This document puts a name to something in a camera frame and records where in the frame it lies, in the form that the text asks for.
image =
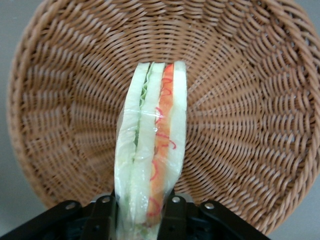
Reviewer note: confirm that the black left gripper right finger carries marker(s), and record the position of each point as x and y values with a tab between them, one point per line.
200	225

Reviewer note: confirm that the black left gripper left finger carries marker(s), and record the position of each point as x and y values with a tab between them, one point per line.
75	222

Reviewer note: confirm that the triangular sandwich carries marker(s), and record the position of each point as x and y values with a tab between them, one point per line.
150	140

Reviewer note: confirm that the round brown wicker basket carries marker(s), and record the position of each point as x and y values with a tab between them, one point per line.
237	112

